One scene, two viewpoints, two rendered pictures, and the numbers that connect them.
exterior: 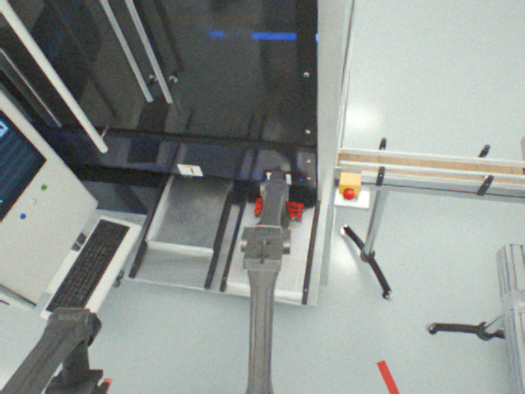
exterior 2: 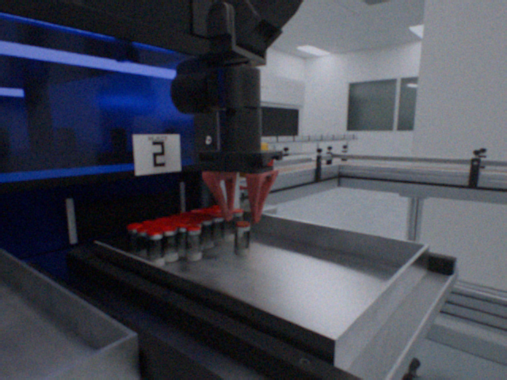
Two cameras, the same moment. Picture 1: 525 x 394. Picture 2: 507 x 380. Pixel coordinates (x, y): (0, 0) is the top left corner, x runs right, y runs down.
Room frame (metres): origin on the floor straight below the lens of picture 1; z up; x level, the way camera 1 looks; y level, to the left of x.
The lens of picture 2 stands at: (0.53, 0.41, 1.06)
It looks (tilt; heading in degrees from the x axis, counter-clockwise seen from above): 11 degrees down; 288
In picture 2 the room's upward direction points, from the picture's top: straight up
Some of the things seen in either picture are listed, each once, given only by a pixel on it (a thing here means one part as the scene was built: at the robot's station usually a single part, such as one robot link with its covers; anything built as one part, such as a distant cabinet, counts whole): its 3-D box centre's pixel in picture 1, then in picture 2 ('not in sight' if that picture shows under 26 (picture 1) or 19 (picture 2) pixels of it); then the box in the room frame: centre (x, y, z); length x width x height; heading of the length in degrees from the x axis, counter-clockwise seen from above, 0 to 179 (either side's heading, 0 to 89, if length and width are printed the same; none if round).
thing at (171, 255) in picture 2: (277, 216); (200, 234); (0.76, -0.04, 0.90); 0.18 x 0.02 x 0.05; 69
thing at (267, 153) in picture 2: (277, 211); (240, 137); (0.70, -0.04, 1.05); 0.10 x 0.07 x 0.07; 173
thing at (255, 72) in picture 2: not in sight; (235, 89); (0.71, -0.04, 1.11); 0.07 x 0.06 x 0.07; 166
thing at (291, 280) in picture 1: (273, 243); (258, 255); (0.66, 0.00, 0.90); 0.34 x 0.26 x 0.04; 159
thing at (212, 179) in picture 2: not in sight; (236, 188); (0.71, -0.04, 0.98); 0.07 x 0.07 x 0.09; 83
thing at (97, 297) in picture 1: (85, 266); not in sight; (0.78, 0.74, 0.79); 0.45 x 0.28 x 0.03; 151
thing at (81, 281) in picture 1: (89, 265); not in sight; (0.77, 0.72, 0.82); 0.40 x 0.14 x 0.02; 151
